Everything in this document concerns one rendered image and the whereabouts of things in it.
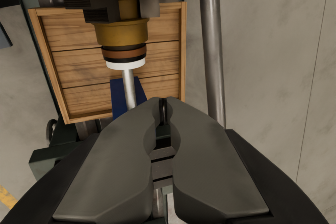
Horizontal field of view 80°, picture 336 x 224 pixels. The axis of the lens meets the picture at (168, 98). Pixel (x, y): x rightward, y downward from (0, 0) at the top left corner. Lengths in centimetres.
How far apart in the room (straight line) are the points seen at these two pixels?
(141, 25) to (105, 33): 5
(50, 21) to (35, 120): 126
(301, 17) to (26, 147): 244
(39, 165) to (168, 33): 53
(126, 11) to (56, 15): 25
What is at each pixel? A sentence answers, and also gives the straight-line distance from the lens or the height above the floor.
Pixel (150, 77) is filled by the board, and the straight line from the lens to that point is 61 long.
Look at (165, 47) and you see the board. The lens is 59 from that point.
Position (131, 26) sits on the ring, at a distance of 32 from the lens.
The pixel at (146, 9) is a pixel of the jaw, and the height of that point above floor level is 110.
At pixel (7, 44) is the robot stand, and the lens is 75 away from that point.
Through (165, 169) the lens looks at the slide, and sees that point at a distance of 71.
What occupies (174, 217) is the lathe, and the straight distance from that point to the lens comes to 116.
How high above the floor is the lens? 143
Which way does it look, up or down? 58 degrees down
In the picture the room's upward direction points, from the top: 149 degrees clockwise
